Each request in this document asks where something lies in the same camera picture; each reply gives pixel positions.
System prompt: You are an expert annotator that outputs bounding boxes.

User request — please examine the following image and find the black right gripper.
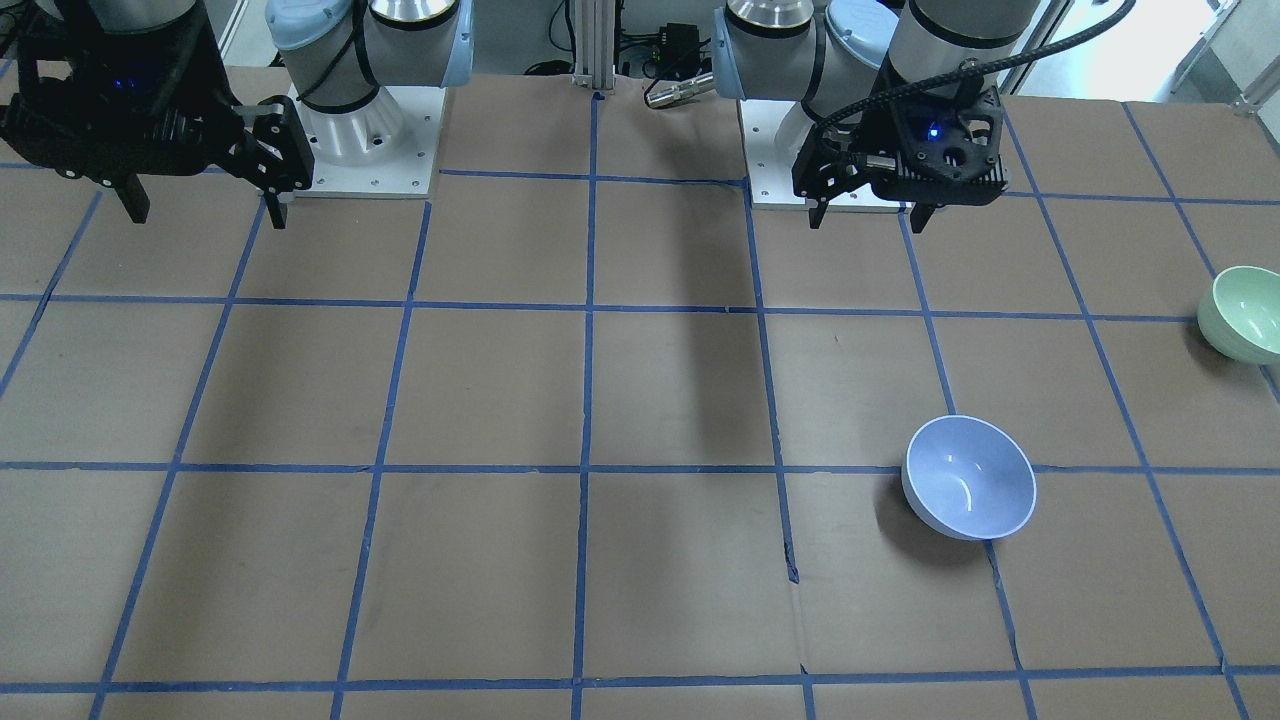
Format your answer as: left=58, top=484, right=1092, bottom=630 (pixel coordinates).
left=3, top=1, right=314, bottom=231

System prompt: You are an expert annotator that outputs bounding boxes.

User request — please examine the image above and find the aluminium frame post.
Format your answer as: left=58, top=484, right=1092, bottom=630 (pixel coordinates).
left=567, top=1, right=620, bottom=95

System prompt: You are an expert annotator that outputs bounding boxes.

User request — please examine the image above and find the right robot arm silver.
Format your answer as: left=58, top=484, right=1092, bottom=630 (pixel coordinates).
left=3, top=1, right=474, bottom=229

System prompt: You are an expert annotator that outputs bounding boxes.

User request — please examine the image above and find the green bowl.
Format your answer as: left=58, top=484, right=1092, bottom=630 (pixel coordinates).
left=1196, top=265, right=1279, bottom=366

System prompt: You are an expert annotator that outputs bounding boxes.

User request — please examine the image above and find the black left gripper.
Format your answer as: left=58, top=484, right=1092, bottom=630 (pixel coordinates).
left=792, top=88, right=1005, bottom=234

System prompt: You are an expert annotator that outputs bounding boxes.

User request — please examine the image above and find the silver cylindrical connector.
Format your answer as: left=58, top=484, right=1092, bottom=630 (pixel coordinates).
left=644, top=72, right=716, bottom=110

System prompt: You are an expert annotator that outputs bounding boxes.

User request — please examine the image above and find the blue bowl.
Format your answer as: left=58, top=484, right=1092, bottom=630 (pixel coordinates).
left=901, top=415, right=1038, bottom=542

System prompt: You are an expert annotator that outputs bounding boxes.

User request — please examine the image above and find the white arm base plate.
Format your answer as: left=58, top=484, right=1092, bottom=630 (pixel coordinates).
left=739, top=97, right=911, bottom=213
left=298, top=86, right=448, bottom=199

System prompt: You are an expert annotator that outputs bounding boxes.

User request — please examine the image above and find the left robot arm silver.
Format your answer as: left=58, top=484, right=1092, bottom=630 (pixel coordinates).
left=712, top=1, right=1037, bottom=232

